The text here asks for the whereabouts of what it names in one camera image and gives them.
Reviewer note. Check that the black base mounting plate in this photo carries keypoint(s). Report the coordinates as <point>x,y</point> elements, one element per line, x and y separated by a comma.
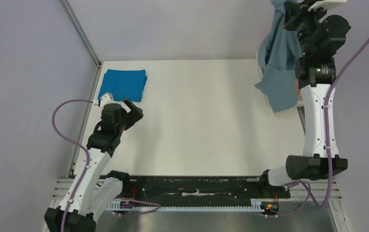
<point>200,191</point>

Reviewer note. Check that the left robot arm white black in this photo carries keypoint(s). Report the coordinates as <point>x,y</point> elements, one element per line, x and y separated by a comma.
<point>82,205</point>

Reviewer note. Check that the left aluminium frame post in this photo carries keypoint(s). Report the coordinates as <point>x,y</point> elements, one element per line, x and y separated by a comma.
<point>80,31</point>

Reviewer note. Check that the grey-blue t shirt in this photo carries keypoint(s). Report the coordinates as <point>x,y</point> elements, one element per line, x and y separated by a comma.
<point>280,50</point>

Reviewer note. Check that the pink t shirt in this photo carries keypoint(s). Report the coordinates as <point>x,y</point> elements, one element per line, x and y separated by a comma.
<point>297,87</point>

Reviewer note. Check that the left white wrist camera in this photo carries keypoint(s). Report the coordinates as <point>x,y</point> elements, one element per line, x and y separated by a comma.
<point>105,99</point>

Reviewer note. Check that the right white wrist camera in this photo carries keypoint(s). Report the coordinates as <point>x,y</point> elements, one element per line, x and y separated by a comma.
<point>326,4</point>

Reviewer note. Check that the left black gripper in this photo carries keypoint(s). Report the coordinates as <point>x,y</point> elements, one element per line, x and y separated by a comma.
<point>133,116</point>

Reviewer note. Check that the white slotted cable duct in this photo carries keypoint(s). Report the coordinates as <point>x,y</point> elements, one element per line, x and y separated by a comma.
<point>254,206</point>

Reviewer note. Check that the folded bright blue t shirt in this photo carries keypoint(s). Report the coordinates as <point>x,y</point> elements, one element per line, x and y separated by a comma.
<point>124,84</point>

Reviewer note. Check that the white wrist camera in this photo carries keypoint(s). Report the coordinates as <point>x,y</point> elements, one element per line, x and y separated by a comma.
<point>105,99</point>
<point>326,4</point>

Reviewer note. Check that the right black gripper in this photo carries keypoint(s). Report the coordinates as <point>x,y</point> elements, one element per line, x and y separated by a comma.
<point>292,18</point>

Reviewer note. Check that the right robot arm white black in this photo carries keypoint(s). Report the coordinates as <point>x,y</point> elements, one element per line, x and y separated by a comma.
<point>320,36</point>

